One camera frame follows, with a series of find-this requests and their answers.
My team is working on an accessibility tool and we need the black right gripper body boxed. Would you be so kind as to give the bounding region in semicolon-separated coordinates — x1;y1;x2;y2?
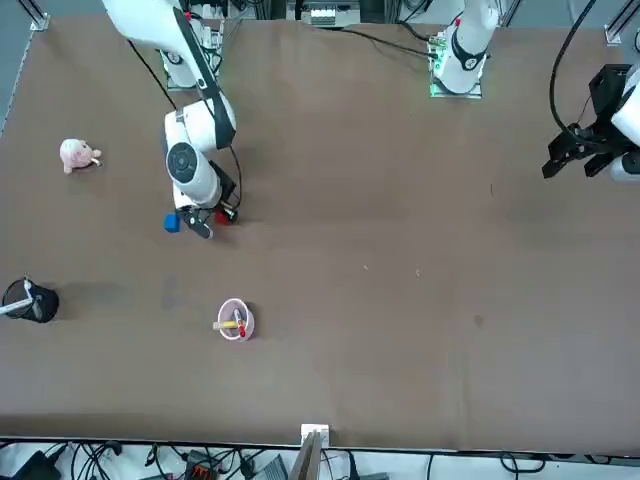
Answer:
209;159;238;210

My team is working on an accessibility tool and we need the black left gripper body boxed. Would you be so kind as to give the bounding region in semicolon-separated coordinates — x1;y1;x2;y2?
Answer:
588;63;635;129

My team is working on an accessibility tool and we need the clear pink cup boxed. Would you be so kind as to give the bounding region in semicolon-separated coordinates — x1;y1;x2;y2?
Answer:
217;298;259;343

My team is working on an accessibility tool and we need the pink plush toy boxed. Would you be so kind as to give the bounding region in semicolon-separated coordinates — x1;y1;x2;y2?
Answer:
59;138;105;175

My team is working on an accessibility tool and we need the black mesh pen holder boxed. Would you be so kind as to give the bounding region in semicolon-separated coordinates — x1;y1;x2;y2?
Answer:
1;278;60;324

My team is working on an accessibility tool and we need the white pen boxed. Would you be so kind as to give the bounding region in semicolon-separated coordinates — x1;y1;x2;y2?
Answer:
0;282;34;317

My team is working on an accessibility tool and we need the black device with red buttons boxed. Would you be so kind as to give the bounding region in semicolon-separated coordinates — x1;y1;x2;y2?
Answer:
183;449;222;480

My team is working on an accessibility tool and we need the black box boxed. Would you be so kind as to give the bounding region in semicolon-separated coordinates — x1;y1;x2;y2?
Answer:
9;451;64;480

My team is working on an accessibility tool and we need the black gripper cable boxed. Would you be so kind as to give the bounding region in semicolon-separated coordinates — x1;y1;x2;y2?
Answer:
548;0;601;132
125;37;245;214

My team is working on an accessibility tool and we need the black cable on table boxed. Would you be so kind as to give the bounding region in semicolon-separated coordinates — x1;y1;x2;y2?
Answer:
314;22;436;57

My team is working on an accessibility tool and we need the white edge bracket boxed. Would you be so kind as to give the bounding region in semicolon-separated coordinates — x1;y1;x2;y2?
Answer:
300;423;331;447

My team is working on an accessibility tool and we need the aluminium post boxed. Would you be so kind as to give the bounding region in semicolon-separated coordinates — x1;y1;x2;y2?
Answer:
288;430;325;480

